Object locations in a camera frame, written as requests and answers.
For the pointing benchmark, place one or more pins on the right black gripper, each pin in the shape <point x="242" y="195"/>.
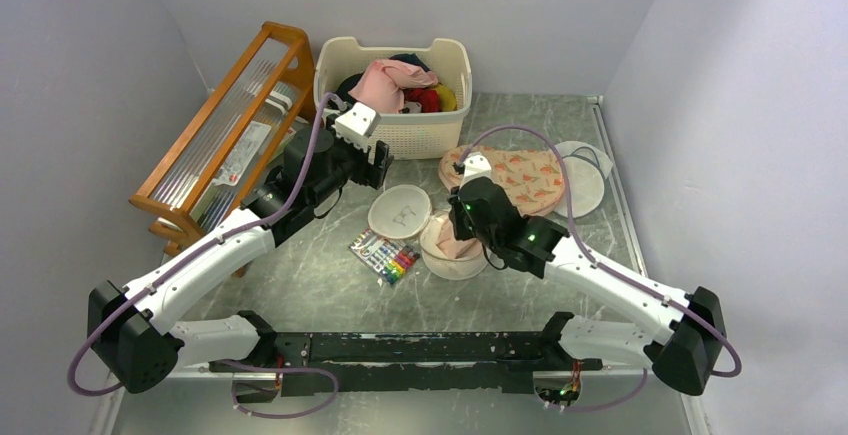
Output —
<point x="455" y="213"/>

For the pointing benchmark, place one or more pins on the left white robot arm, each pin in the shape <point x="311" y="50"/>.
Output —
<point x="138" y="331"/>

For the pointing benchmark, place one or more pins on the dark navy garment in basket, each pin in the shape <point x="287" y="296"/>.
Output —
<point x="350" y="81"/>

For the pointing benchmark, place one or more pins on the cream plastic laundry basket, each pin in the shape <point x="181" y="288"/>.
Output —
<point x="409" y="136"/>

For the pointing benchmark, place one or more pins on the pink garment in basket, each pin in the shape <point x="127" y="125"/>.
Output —
<point x="381" y="86"/>

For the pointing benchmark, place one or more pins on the papers on shelf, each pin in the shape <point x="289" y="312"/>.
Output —
<point x="256" y="136"/>

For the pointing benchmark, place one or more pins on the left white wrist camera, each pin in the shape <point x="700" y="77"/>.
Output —
<point x="356" y="125"/>

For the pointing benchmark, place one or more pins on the orange wooden shelf rack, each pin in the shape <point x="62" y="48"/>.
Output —
<point x="179" y="192"/>

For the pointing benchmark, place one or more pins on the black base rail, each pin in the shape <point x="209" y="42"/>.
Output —
<point x="365" y="362"/>

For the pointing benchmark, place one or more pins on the aluminium frame rail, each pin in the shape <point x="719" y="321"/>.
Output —
<point x="136" y="375"/>

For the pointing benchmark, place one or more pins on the beige mesh laundry bag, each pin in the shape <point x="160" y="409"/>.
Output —
<point x="405" y="212"/>

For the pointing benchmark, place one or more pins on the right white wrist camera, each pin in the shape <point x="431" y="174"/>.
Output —
<point x="474" y="166"/>

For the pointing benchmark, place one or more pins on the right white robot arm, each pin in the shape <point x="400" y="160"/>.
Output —
<point x="677" y="335"/>

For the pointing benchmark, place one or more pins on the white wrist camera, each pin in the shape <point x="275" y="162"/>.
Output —
<point x="356" y="125"/>
<point x="474" y="166"/>

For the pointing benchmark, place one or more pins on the yellow garment in basket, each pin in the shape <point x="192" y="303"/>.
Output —
<point x="446" y="97"/>

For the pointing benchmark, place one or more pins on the pink bra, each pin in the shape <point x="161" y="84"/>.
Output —
<point x="451" y="247"/>

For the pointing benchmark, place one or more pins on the white mesh laundry bag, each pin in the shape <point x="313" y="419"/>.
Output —
<point x="588" y="169"/>

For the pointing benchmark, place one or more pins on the floral pink laundry bag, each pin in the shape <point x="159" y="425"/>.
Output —
<point x="532" y="179"/>

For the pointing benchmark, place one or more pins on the red garment in basket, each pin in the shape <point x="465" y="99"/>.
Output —
<point x="427" y="98"/>

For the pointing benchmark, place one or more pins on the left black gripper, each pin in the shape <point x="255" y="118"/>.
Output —
<point x="369" y="173"/>

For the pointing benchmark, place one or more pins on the marker pen pack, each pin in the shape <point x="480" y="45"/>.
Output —
<point x="391" y="260"/>

